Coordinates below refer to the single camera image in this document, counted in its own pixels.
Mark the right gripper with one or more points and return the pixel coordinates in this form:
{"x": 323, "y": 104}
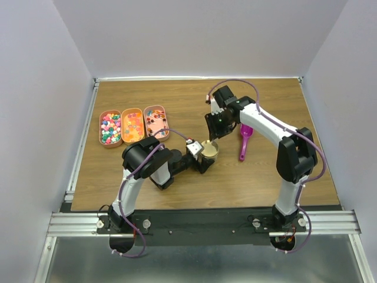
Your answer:
{"x": 214, "y": 130}

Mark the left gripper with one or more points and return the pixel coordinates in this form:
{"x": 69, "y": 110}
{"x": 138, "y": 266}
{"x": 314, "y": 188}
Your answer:
{"x": 202, "y": 167}

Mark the clear plastic cup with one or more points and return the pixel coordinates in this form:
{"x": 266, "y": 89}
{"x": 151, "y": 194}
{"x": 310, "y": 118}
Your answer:
{"x": 208, "y": 160}

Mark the white round lid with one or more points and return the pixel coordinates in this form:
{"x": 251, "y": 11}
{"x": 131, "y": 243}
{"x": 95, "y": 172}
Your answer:
{"x": 210, "y": 149}

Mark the magenta plastic scoop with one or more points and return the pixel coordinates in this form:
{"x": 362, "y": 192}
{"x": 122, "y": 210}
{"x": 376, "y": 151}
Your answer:
{"x": 246, "y": 132}

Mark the pink tray of lollipops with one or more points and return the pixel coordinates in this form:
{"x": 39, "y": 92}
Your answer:
{"x": 155, "y": 122}

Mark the orange tray of star candies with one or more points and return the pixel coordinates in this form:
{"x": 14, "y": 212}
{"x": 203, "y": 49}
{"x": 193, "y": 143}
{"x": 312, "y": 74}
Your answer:
{"x": 132, "y": 125}

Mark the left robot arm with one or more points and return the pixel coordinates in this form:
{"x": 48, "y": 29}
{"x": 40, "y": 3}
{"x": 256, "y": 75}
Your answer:
{"x": 151, "y": 159}

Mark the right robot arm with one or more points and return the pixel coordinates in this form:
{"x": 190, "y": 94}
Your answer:
{"x": 296, "y": 151}

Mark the pink tray of wrapped candies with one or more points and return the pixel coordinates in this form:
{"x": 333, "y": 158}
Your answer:
{"x": 110, "y": 129}

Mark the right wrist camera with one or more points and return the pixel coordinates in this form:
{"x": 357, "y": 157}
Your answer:
{"x": 214, "y": 107}

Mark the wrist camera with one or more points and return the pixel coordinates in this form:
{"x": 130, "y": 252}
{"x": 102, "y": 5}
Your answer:
{"x": 194, "y": 148}
{"x": 214, "y": 107}

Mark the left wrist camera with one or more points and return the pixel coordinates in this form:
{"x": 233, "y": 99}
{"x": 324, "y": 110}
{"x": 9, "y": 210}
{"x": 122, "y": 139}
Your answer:
{"x": 194, "y": 148}

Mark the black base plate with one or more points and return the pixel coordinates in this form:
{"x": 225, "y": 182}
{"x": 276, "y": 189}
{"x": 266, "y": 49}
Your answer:
{"x": 189, "y": 227}

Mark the aluminium frame rail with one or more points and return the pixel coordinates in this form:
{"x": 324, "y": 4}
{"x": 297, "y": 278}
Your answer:
{"x": 322, "y": 244}

